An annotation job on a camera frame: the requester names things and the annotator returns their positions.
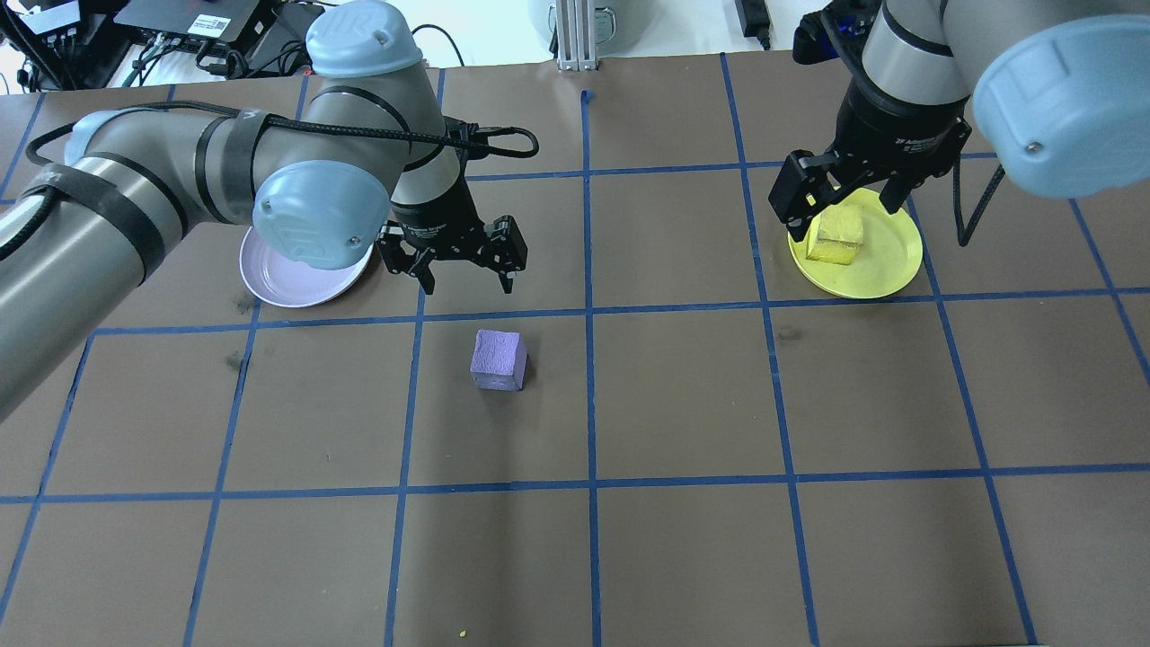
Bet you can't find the aluminium camera stand post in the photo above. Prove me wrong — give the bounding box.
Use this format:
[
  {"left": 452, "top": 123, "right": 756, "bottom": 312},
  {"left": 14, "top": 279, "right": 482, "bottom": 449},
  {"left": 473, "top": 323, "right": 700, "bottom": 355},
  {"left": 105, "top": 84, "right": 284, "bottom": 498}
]
[{"left": 555, "top": 0, "right": 601, "bottom": 72}]

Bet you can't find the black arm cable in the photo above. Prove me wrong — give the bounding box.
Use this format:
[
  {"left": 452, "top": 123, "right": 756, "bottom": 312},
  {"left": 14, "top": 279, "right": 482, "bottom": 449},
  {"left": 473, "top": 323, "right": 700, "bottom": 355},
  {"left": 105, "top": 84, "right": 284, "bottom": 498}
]
[
  {"left": 22, "top": 101, "right": 540, "bottom": 163},
  {"left": 954, "top": 153, "right": 1007, "bottom": 248}
]

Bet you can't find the yellow foam block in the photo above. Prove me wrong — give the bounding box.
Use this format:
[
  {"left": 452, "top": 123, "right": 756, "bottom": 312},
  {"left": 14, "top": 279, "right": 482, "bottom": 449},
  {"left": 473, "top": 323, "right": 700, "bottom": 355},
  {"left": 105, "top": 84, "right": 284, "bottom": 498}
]
[{"left": 805, "top": 204, "right": 866, "bottom": 266}]

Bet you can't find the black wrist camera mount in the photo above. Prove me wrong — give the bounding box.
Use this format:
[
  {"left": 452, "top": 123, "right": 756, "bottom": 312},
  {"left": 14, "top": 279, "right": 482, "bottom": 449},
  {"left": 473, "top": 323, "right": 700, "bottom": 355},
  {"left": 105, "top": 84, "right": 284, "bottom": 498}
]
[{"left": 792, "top": 0, "right": 886, "bottom": 66}]

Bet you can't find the round yellow plate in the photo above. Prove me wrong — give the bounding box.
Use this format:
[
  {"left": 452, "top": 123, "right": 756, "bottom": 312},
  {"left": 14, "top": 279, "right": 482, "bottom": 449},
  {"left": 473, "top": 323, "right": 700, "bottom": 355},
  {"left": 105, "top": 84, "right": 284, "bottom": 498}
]
[{"left": 788, "top": 187, "right": 924, "bottom": 300}]

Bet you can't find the black electronics box with ports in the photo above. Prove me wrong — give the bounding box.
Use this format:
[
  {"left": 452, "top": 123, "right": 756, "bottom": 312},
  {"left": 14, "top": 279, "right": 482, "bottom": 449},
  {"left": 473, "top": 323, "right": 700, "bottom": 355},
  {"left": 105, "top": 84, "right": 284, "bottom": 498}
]
[{"left": 0, "top": 0, "right": 95, "bottom": 91}]

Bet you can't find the purple foam block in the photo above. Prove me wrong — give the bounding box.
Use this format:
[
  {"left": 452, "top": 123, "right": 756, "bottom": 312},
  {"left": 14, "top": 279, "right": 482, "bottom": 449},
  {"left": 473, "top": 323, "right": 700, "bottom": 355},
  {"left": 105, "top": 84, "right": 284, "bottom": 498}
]
[{"left": 470, "top": 329, "right": 529, "bottom": 393}]

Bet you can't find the round purple plate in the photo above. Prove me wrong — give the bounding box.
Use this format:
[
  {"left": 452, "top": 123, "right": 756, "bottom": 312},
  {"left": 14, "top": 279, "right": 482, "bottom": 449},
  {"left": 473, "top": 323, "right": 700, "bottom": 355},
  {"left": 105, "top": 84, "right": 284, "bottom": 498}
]
[{"left": 239, "top": 225, "right": 376, "bottom": 309}]

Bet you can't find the slim black power adapter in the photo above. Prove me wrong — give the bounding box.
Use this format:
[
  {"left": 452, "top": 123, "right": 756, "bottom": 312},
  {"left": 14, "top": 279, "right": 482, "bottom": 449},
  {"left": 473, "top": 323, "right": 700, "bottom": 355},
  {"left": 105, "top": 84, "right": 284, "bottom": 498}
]
[{"left": 735, "top": 0, "right": 774, "bottom": 51}]

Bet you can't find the black arched bench cable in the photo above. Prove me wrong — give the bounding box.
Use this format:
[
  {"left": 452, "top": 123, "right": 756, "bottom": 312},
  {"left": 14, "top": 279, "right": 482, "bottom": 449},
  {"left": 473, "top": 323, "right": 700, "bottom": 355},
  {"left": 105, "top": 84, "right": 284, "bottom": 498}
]
[{"left": 420, "top": 24, "right": 465, "bottom": 68}]

